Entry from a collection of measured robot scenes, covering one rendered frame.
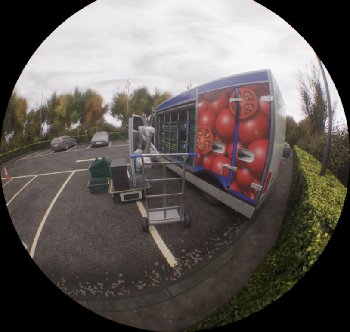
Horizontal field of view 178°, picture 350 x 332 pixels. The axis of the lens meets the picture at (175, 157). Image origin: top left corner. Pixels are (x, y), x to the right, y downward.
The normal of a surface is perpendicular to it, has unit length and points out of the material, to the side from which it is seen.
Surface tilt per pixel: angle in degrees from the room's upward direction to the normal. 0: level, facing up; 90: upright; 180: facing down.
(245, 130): 90
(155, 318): 6
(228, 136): 90
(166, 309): 7
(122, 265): 0
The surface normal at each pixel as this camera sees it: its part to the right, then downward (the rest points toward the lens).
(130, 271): 0.03, -0.97
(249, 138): -0.86, 0.11
